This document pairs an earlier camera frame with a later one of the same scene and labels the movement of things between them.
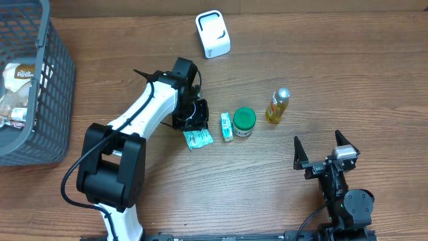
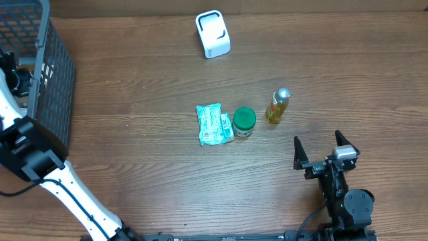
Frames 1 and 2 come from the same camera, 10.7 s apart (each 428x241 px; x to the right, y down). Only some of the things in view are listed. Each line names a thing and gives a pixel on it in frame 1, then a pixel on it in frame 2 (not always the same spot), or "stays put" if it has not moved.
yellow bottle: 280,100 stays put
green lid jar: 243,122 stays put
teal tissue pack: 227,126 stays put
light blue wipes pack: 195,139 -> 210,124
